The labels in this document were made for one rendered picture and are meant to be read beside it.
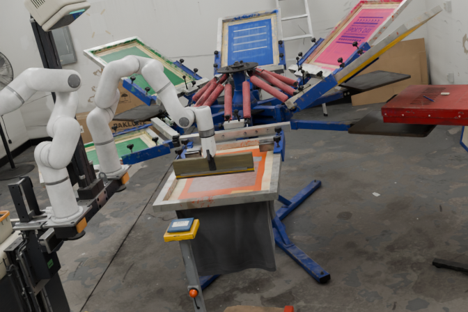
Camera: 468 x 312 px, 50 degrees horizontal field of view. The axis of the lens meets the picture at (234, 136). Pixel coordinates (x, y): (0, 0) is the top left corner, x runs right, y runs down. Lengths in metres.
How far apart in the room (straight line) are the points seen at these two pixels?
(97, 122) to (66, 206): 0.47
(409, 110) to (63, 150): 1.76
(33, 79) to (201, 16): 5.14
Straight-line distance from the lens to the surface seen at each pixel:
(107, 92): 2.36
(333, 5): 6.82
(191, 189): 2.56
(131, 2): 7.15
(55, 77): 1.96
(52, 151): 1.97
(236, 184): 2.51
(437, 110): 2.79
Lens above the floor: 1.94
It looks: 18 degrees down
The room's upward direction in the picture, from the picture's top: 11 degrees counter-clockwise
